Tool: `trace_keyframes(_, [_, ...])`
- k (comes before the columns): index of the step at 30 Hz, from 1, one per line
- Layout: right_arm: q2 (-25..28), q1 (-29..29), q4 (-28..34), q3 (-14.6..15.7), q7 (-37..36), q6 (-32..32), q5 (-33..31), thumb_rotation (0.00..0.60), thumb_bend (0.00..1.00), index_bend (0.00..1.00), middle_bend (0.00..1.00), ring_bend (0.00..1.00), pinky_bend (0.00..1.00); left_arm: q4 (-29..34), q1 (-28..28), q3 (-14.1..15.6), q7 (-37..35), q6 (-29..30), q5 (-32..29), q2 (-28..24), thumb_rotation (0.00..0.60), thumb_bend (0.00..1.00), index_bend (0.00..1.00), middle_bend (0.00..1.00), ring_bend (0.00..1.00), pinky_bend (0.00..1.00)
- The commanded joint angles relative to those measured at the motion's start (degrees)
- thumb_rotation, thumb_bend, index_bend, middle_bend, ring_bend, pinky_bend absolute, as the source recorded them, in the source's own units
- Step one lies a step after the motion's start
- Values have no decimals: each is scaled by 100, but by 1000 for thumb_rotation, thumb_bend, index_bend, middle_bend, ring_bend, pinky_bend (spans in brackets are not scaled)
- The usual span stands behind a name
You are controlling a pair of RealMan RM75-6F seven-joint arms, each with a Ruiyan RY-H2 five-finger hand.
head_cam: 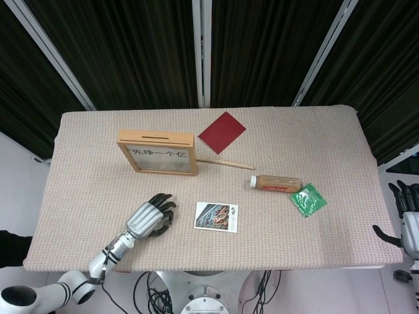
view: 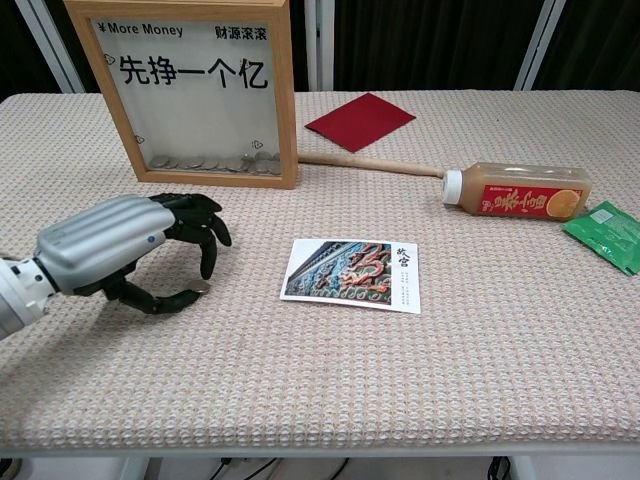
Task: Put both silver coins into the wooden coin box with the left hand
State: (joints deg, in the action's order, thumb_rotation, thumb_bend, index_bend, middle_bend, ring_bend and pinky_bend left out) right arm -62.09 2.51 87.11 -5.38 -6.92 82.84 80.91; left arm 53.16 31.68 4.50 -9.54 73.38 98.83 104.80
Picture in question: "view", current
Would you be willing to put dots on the black and silver left hand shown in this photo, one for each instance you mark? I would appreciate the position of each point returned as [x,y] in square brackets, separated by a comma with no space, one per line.
[100,235]

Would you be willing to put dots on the silver coin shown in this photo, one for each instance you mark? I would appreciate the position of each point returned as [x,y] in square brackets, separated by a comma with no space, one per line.
[198,287]

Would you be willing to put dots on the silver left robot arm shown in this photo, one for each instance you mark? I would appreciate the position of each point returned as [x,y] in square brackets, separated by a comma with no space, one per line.
[15,295]

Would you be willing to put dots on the pile of silver coins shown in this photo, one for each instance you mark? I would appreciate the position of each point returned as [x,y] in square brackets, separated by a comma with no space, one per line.
[215,164]

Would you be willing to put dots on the wooden frame money box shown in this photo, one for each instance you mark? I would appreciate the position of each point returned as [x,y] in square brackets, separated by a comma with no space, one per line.
[287,100]

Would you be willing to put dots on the beige woven tablecloth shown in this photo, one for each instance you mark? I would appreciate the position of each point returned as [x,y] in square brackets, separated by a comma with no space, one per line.
[320,360]

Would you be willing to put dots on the wooden stick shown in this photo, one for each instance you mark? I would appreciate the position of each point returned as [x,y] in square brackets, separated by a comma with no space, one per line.
[370,163]

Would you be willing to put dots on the red envelope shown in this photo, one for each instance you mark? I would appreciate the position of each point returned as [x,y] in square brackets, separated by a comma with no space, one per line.
[360,122]

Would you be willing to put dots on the juice bottle with red label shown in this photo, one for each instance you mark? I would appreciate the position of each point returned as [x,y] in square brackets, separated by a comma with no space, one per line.
[525,187]

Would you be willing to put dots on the green foil packet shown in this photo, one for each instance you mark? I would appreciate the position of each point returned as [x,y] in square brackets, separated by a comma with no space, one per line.
[605,232]

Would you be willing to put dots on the white metal frame post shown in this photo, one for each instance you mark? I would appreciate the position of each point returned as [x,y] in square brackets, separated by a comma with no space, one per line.
[536,45]
[52,47]
[320,45]

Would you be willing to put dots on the dragon wall postcard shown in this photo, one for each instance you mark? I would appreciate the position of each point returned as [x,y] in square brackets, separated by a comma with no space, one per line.
[350,275]

